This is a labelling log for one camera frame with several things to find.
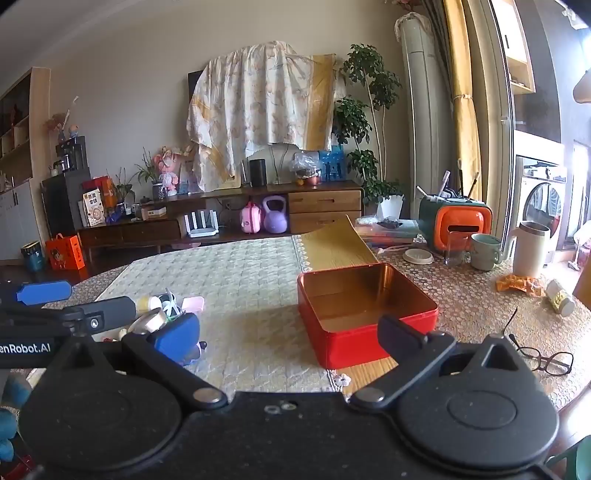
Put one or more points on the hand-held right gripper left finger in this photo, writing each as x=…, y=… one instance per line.
x=178, y=337

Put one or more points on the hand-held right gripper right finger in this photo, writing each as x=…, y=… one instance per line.
x=399, y=337

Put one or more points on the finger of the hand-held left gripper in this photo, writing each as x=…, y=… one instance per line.
x=41, y=292
x=106, y=310

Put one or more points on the white framed sunglasses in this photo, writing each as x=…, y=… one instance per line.
x=171, y=304

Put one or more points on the pink square pad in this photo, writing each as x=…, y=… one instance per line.
x=194, y=303

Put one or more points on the white yellow supplement bottle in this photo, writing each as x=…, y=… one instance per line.
x=147, y=303

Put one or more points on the red tin box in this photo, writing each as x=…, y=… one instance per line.
x=351, y=350

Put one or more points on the person's left hand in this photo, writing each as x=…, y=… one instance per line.
x=14, y=392

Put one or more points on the teal bucket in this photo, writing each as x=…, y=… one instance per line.
x=33, y=257

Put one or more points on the orange gift box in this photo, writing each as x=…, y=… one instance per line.
x=65, y=253

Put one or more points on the white round lid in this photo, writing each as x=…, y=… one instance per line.
x=418, y=256

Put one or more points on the black mini fridge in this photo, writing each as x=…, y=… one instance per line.
x=62, y=203

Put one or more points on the white printed snack box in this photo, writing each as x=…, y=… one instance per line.
x=94, y=210

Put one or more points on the clear drinking glass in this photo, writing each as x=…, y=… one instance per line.
x=457, y=251

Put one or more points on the stack of books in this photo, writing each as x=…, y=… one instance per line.
x=392, y=233

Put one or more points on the small wooden box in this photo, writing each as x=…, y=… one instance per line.
x=153, y=213

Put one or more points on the white router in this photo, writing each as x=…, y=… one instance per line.
x=202, y=228

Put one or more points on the small dark pouch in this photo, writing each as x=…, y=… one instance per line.
x=388, y=224

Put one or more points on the green ceramic mug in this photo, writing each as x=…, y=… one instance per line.
x=484, y=254

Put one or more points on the orange paper bag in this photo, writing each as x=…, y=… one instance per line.
x=107, y=191

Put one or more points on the thin stemmed potted plant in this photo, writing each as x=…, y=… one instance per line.
x=124, y=191

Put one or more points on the leafy plant in patterned pot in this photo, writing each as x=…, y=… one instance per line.
x=157, y=189

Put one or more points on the orange snack wrapper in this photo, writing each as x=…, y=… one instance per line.
x=519, y=284

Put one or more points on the orange green desk organizer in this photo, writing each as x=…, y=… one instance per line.
x=461, y=217

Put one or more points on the pink toy case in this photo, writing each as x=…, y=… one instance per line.
x=251, y=219

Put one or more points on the black coffee machine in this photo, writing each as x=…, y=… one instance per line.
x=74, y=152

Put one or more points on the white pen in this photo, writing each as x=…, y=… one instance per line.
x=422, y=191

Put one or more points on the pink doll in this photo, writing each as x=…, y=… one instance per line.
x=167, y=170

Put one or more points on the black eyeglasses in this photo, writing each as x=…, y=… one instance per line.
x=549, y=362

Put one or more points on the purple kettlebell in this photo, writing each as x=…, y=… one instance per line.
x=275, y=219

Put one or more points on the wooden television cabinet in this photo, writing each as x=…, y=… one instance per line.
x=323, y=203

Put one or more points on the tall white mug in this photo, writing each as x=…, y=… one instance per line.
x=531, y=251

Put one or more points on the clear pill bottle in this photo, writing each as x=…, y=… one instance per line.
x=559, y=297

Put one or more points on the black speaker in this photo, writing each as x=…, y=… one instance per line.
x=258, y=173

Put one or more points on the white washing machine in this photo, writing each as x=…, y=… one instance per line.
x=538, y=203

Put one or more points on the plastic bag of fruit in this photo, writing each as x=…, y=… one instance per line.
x=305, y=168

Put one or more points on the teal chair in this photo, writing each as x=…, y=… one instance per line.
x=572, y=461

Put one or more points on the beige standing air conditioner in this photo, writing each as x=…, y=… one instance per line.
x=425, y=115

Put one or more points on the black television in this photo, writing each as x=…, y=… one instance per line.
x=195, y=90

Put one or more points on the floral bed sheet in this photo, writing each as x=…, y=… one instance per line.
x=258, y=110

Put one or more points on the tall potted plant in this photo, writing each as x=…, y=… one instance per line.
x=364, y=92

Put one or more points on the yellow curtain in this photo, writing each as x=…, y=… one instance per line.
x=464, y=92

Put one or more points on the large tan long-necked figure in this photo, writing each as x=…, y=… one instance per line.
x=582, y=87

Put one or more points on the wooden wall shelf unit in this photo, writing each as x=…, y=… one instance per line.
x=18, y=161

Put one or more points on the wooden wall cabinet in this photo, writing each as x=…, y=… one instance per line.
x=515, y=46

